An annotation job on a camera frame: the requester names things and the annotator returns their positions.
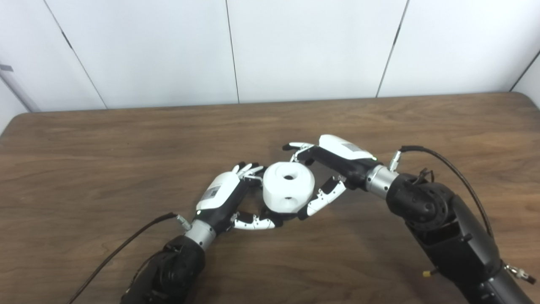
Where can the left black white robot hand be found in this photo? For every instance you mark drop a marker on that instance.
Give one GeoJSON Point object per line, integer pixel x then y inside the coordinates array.
{"type": "Point", "coordinates": [221, 196]}

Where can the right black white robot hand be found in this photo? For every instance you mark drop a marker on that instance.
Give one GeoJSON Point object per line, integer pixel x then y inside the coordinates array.
{"type": "Point", "coordinates": [341, 158]}

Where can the round white piece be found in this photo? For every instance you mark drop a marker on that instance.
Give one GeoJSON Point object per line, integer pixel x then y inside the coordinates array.
{"type": "Point", "coordinates": [289, 190]}

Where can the black holder with flange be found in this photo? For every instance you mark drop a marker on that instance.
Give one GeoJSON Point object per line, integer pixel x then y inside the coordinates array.
{"type": "Point", "coordinates": [283, 216]}

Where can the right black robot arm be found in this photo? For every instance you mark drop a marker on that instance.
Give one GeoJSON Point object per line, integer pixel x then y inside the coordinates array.
{"type": "Point", "coordinates": [447, 228]}

